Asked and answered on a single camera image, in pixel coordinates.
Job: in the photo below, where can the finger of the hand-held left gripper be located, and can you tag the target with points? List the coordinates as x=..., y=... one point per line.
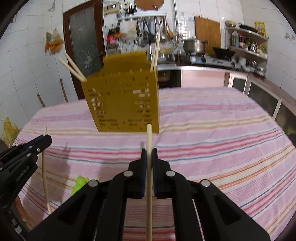
x=25, y=146
x=45, y=142

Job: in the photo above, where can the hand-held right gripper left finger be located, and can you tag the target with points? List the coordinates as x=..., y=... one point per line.
x=143, y=180

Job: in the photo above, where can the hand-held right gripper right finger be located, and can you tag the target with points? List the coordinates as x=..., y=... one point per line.
x=155, y=180

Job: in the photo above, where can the wooden chopstick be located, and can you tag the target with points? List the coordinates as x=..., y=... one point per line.
x=157, y=49
x=45, y=173
x=74, y=64
x=149, y=139

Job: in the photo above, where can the green plastic utensil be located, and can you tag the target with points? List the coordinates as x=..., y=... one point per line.
x=79, y=184

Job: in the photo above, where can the wooden chopsticks pair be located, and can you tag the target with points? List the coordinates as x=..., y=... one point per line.
x=71, y=69

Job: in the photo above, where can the yellow perforated utensil holder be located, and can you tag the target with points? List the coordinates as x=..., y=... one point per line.
x=120, y=104

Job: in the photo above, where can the row of hanging kitchen utensils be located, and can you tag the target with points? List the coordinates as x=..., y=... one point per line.
x=145, y=34

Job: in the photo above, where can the yellow plastic bag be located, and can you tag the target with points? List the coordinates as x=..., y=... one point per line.
x=10, y=132

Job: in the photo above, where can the short wooden stick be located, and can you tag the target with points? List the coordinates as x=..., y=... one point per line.
x=41, y=100

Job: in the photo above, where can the long wooden stick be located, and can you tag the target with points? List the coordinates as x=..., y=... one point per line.
x=64, y=90

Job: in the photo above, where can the pink striped tablecloth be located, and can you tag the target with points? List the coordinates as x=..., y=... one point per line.
x=208, y=139

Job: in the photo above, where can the orange plastic bag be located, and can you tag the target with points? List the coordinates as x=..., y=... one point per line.
x=56, y=41

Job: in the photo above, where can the brown door with frosted glass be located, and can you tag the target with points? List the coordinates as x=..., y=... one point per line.
x=81, y=46

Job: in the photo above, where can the steel gas stove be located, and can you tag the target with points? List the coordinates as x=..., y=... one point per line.
x=212, y=62

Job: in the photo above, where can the steel cooking pot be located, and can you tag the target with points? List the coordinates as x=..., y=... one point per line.
x=194, y=46

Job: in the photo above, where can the white hanging cloth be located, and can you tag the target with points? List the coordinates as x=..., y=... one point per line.
x=127, y=27

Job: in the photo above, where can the black wok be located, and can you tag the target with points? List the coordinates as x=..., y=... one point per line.
x=223, y=52

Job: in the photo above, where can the stack of white bowls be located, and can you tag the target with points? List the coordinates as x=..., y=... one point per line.
x=243, y=64

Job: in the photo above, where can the beige electric control box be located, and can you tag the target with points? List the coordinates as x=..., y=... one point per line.
x=112, y=8

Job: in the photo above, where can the wooden cutting board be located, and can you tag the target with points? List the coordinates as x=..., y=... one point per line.
x=207, y=34

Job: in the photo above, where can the knife and cutlery holder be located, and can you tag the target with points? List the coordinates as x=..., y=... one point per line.
x=129, y=9

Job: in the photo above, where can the white corner shelf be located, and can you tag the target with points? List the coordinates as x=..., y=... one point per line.
x=249, y=49

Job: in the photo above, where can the large white oil bottle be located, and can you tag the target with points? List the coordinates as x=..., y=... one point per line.
x=235, y=39

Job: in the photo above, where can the round wooden lid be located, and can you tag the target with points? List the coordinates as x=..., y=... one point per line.
x=149, y=4

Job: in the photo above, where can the metal bowl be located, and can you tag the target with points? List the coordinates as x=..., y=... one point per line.
x=231, y=23

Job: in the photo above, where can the black pan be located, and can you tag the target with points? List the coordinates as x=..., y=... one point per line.
x=248, y=27

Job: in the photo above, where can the steel wall rack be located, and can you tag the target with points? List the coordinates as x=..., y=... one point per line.
x=143, y=15

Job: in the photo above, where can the yellow wall poster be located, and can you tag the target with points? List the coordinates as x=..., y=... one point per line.
x=260, y=29

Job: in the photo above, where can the swan-shaped wall hooks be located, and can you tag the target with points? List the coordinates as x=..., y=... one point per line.
x=290, y=37

